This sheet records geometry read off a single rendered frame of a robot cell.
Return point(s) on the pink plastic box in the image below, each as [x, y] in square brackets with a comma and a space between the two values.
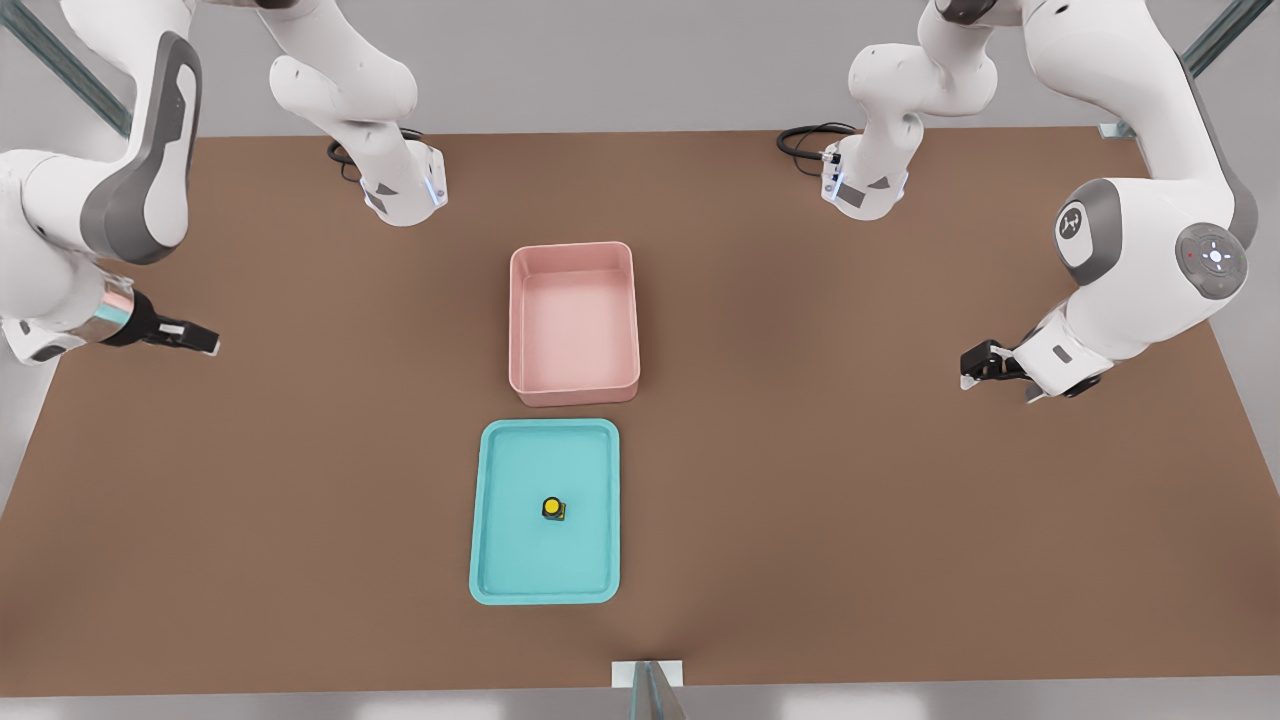
[573, 325]

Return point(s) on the yellow button on black base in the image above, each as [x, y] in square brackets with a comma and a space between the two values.
[553, 508]

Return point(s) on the pale blue-green tray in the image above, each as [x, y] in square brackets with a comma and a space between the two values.
[545, 512]

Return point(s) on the silver frame post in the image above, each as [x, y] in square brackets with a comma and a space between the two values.
[1210, 35]
[650, 690]
[70, 65]

